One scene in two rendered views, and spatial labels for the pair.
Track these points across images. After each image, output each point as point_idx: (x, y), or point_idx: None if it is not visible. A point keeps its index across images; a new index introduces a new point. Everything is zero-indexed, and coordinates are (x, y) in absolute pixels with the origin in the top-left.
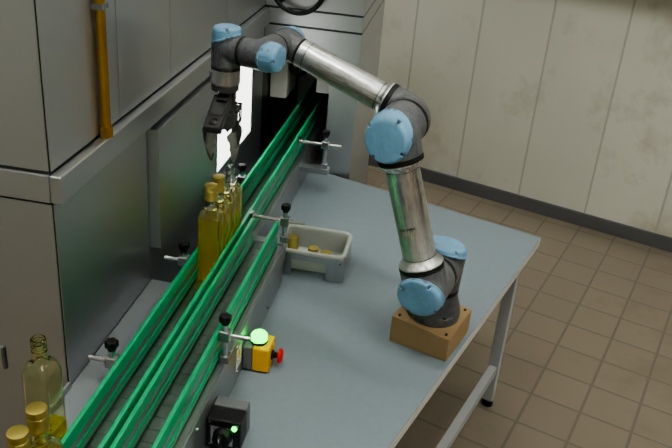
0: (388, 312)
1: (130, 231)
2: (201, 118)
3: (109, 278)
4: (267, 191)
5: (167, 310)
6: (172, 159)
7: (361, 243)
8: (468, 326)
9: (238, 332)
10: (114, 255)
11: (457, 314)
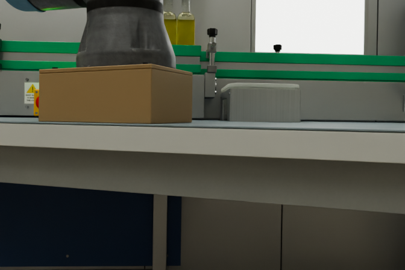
0: None
1: (85, 22)
2: None
3: (49, 38)
4: (273, 59)
5: None
6: None
7: (346, 123)
8: (148, 108)
9: (38, 71)
10: (58, 26)
11: (97, 47)
